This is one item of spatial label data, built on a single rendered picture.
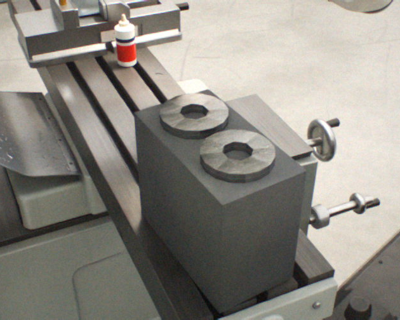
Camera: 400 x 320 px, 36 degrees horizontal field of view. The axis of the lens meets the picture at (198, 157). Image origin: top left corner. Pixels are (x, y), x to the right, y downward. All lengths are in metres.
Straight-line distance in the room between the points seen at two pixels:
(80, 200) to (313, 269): 0.52
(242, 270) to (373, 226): 1.62
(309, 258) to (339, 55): 2.64
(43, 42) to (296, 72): 2.09
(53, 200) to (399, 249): 0.75
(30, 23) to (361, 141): 1.76
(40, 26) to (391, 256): 0.90
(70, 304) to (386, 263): 0.69
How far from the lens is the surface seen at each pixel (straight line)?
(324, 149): 1.62
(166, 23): 1.40
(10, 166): 1.11
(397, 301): 1.33
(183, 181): 0.73
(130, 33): 1.28
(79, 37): 1.35
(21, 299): 1.33
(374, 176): 2.59
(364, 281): 1.35
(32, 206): 1.19
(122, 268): 1.37
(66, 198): 1.19
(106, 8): 1.34
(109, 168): 1.02
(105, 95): 1.22
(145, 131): 0.80
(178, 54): 3.39
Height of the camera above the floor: 1.57
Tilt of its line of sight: 37 degrees down
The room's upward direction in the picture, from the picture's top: straight up
